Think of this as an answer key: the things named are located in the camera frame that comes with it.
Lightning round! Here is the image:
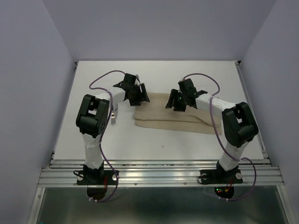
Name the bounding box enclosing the beige cloth napkin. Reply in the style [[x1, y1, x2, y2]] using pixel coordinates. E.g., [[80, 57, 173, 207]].
[[134, 92, 215, 135]]

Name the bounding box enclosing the aluminium rail frame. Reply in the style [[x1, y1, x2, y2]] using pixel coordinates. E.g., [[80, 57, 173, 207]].
[[29, 61, 290, 224]]

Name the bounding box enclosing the silver knife teal handle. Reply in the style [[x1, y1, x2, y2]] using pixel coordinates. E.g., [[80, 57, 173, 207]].
[[114, 105, 118, 117]]

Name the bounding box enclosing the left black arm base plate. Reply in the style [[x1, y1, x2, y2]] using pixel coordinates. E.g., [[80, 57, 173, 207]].
[[73, 170, 117, 186]]

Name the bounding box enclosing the silver fork teal handle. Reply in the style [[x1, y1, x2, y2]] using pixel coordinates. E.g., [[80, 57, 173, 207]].
[[110, 108, 117, 125]]

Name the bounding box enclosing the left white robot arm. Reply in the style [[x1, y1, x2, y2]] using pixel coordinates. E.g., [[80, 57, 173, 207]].
[[76, 70, 150, 184]]

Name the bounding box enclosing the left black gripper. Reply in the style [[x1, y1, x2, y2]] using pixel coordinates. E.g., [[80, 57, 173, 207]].
[[128, 84, 150, 106]]

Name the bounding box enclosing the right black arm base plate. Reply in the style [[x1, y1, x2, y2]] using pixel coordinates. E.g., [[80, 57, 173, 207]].
[[197, 169, 243, 186]]

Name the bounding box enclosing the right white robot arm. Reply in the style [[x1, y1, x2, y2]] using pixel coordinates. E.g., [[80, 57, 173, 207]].
[[165, 78, 259, 182]]

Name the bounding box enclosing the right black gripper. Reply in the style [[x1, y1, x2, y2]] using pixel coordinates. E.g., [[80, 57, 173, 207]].
[[164, 89, 187, 112]]

